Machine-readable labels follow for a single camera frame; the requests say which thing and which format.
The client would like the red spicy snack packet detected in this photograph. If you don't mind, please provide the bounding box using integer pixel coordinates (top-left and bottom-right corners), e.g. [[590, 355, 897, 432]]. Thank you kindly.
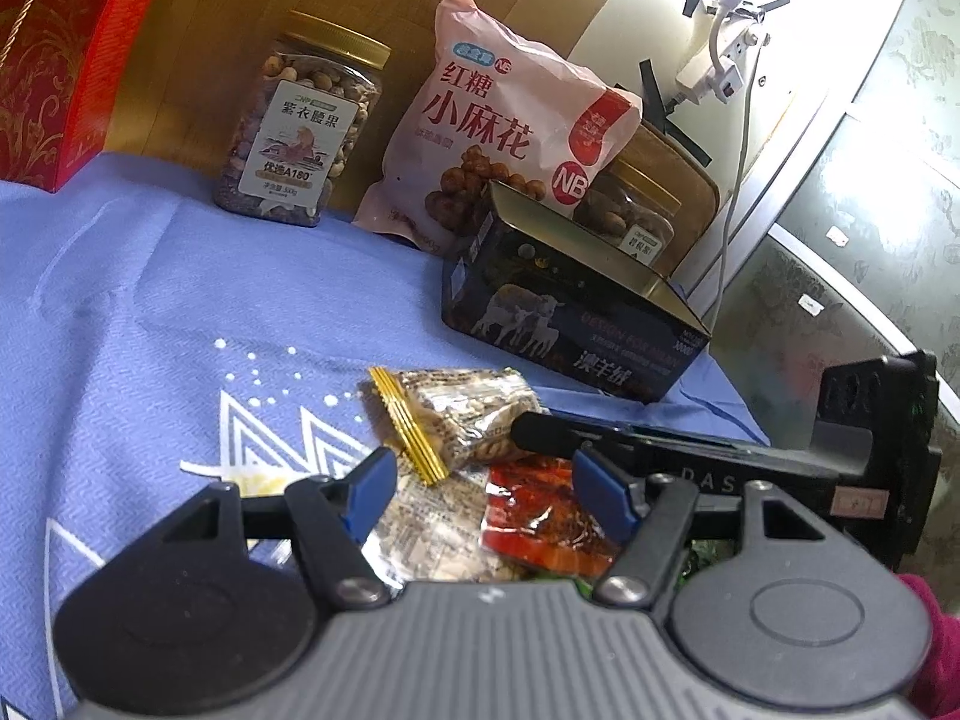
[[482, 455, 619, 569]]

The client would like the beige patterned snack packet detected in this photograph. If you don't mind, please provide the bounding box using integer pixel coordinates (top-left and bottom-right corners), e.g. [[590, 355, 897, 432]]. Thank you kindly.
[[361, 457, 527, 590]]

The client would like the clear peanut packet gold edge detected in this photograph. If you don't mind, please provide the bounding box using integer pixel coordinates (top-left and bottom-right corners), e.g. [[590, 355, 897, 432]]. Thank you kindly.
[[368, 366, 545, 486]]

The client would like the dark green snack packet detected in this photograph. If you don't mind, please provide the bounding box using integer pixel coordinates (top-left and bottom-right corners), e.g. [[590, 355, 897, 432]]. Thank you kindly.
[[530, 539, 734, 590]]

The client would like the black tin storage box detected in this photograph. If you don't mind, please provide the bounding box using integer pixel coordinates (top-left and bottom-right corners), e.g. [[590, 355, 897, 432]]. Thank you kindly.
[[441, 182, 709, 403]]

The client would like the blue printed tablecloth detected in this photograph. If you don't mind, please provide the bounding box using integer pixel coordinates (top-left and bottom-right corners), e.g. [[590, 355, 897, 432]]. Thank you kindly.
[[2, 154, 768, 718]]

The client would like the pink twisted dough snack bag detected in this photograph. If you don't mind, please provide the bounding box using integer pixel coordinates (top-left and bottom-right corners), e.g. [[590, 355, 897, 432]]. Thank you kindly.
[[355, 0, 643, 257]]

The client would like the white power strip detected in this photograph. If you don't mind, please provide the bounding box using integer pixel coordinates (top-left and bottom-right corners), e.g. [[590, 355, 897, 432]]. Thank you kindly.
[[675, 0, 768, 104]]

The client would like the clear nut jar gold lid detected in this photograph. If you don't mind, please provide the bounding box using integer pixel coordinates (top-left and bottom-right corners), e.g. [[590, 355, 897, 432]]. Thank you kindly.
[[213, 10, 391, 227]]

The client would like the red gift box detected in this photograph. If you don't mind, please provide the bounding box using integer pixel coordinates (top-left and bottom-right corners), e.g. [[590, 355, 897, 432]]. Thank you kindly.
[[2, 0, 151, 192]]

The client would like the white cable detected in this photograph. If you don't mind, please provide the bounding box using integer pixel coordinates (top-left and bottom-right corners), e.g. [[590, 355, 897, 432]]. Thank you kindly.
[[704, 29, 767, 332]]

